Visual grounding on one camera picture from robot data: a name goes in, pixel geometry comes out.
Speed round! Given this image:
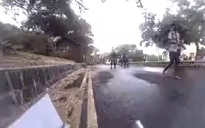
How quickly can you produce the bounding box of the person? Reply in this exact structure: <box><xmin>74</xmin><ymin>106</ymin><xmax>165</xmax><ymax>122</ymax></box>
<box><xmin>108</xmin><ymin>49</ymin><xmax>119</xmax><ymax>70</ymax></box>
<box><xmin>119</xmin><ymin>52</ymin><xmax>131</xmax><ymax>70</ymax></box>
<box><xmin>161</xmin><ymin>27</ymin><xmax>184</xmax><ymax>81</ymax></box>

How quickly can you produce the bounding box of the distant tree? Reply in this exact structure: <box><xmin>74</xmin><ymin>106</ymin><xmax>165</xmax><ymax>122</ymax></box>
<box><xmin>114</xmin><ymin>43</ymin><xmax>146</xmax><ymax>63</ymax></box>

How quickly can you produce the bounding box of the pale concrete kerb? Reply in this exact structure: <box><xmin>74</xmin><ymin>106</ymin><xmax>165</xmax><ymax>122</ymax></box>
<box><xmin>77</xmin><ymin>66</ymin><xmax>100</xmax><ymax>128</ymax></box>

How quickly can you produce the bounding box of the grey asphalt road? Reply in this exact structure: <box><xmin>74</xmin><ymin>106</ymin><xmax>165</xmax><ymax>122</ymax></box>
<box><xmin>89</xmin><ymin>63</ymin><xmax>205</xmax><ymax>128</ymax></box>

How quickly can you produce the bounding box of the large dark tree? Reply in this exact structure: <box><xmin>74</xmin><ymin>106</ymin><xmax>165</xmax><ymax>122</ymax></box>
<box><xmin>0</xmin><ymin>0</ymin><xmax>98</xmax><ymax>65</ymax></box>

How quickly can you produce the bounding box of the robot's own part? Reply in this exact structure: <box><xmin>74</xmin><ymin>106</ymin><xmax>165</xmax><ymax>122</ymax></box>
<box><xmin>61</xmin><ymin>123</ymin><xmax>72</xmax><ymax>128</ymax></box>
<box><xmin>133</xmin><ymin>120</ymin><xmax>145</xmax><ymax>128</ymax></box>

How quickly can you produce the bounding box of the dry grass slope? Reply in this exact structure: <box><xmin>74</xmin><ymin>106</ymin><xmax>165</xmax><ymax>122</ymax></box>
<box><xmin>0</xmin><ymin>49</ymin><xmax>76</xmax><ymax>71</ymax></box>

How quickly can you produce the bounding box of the group of trees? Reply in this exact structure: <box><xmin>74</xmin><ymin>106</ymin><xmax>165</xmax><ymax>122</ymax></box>
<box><xmin>139</xmin><ymin>0</ymin><xmax>205</xmax><ymax>60</ymax></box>

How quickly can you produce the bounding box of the stone wall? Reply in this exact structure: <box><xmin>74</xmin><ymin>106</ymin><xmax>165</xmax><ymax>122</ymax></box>
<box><xmin>0</xmin><ymin>62</ymin><xmax>87</xmax><ymax>113</ymax></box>

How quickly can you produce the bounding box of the low wall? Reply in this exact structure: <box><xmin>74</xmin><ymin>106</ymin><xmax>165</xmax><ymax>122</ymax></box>
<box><xmin>129</xmin><ymin>60</ymin><xmax>205</xmax><ymax>70</ymax></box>

